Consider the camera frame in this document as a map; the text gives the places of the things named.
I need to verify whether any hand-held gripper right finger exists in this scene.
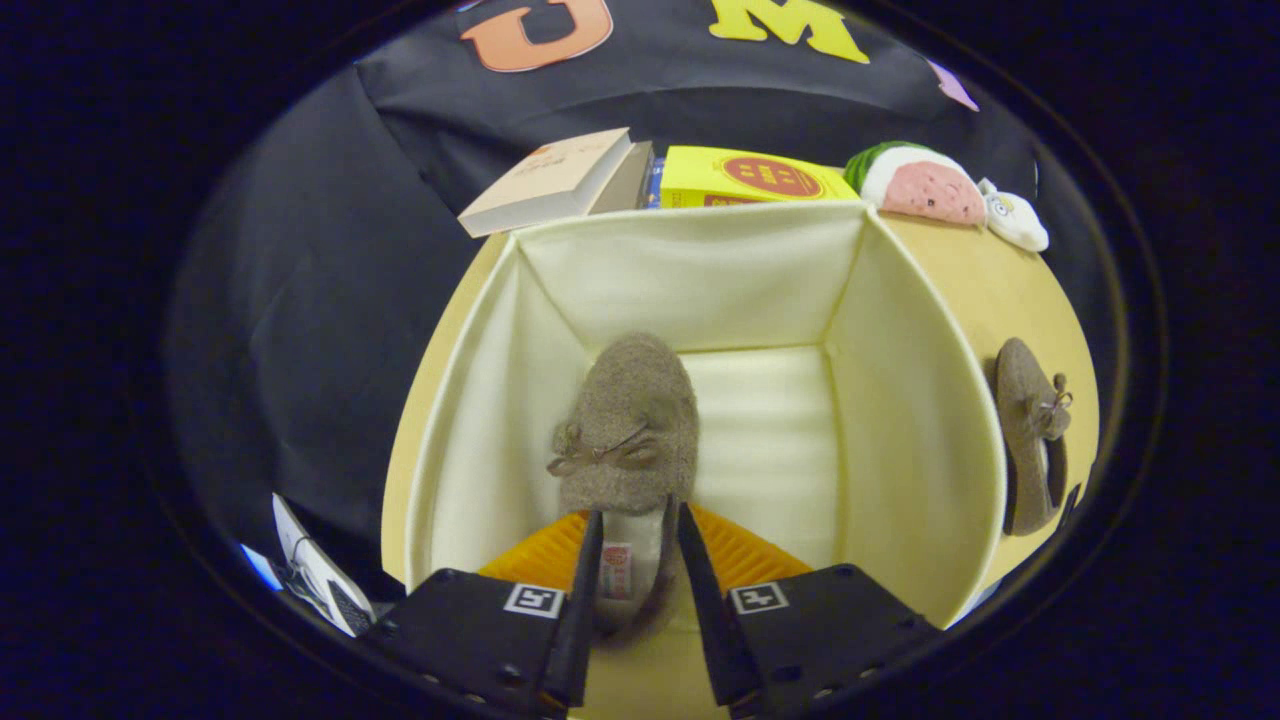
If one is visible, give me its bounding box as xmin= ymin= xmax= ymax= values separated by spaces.
xmin=677 ymin=502 xmax=943 ymax=719

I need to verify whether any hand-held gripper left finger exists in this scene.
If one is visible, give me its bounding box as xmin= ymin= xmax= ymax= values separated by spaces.
xmin=365 ymin=510 xmax=605 ymax=716

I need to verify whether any brown fuzzy slipper shoe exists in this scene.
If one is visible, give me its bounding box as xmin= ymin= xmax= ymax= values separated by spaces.
xmin=993 ymin=337 xmax=1074 ymax=537
xmin=546 ymin=332 xmax=701 ymax=641

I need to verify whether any cream fabric storage box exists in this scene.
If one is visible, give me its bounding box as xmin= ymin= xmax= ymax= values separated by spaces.
xmin=405 ymin=200 xmax=1007 ymax=720

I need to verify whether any white flat object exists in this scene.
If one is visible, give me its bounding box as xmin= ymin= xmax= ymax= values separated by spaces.
xmin=272 ymin=493 xmax=376 ymax=638

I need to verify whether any black backdrop cloth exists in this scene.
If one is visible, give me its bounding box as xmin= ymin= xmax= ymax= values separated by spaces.
xmin=165 ymin=0 xmax=1041 ymax=591

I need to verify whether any yellow book red label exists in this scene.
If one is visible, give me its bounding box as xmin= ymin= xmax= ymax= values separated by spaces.
xmin=658 ymin=146 xmax=861 ymax=209

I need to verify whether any watermelon slice plush toy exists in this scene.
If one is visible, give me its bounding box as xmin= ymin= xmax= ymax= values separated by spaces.
xmin=843 ymin=141 xmax=988 ymax=227

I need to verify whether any white plush toy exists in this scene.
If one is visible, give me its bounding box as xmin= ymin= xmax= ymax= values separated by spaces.
xmin=978 ymin=178 xmax=1050 ymax=253

